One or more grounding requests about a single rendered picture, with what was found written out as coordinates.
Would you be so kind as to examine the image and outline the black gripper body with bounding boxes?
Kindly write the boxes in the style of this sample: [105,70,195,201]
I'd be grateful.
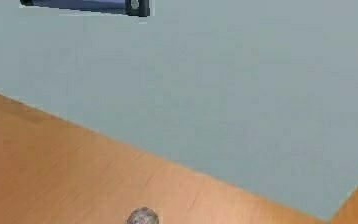
[126,206,161,224]

